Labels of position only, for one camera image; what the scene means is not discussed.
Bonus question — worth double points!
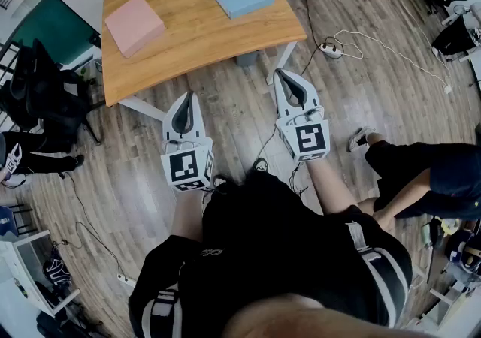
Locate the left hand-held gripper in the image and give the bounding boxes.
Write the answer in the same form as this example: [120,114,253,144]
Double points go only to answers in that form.
[160,90,215,193]

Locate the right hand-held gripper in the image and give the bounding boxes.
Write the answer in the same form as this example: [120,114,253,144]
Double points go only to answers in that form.
[272,68,331,165]

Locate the pink box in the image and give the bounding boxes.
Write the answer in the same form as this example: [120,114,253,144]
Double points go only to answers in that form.
[104,0,167,59]

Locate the person's right forearm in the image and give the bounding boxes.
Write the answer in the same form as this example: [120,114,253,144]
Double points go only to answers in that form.
[306,158,362,216]

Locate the person's left forearm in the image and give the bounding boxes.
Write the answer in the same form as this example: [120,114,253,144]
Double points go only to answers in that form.
[171,188,207,243]

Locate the white table leg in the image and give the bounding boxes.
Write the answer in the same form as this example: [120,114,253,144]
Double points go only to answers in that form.
[265,41,298,86]

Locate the person's black shirt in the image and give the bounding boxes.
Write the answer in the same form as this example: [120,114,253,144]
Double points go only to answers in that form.
[127,169,414,338]

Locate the black office chair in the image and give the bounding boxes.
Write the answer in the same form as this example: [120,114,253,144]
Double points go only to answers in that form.
[0,38,103,146]

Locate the person's face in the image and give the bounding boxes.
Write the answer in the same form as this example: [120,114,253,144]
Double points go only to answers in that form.
[224,293,481,338]

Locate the white cable with plug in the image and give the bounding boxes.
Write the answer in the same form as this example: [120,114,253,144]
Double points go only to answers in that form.
[333,29,453,95]

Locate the grey white harness strap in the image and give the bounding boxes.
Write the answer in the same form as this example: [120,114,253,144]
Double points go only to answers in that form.
[141,289,181,338]
[345,220,409,328]

